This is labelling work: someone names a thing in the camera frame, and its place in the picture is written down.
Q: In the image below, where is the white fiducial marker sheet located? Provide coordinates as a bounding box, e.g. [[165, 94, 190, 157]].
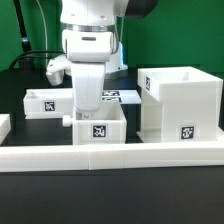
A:
[[102, 90, 141, 104]]

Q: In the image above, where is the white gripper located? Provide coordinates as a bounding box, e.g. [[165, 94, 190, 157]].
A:
[[46, 29, 113, 112]]

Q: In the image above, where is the white drawer cabinet frame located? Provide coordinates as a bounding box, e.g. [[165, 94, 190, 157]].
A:
[[137, 67, 223, 143]]

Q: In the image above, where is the white thin cable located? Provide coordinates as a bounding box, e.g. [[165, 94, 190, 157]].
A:
[[35, 0, 49, 50]]

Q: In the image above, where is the white U-shaped border fence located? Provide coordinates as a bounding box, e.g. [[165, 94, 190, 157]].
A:
[[0, 114, 224, 172]]

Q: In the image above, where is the white front drawer box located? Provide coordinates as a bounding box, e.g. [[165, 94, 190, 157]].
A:
[[62, 100, 127, 145]]

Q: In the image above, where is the black pole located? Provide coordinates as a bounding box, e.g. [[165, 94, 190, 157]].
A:
[[13, 0, 31, 52]]

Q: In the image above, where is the black cable with connector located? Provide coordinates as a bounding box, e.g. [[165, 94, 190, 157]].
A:
[[8, 49, 66, 70]]

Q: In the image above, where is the white rear drawer box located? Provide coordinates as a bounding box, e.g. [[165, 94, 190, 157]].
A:
[[23, 88, 73, 119]]

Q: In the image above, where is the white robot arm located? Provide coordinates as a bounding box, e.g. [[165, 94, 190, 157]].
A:
[[46, 0, 158, 113]]

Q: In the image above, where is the white drawer box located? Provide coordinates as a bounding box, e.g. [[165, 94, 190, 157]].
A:
[[23, 88, 73, 119], [62, 100, 127, 145]]

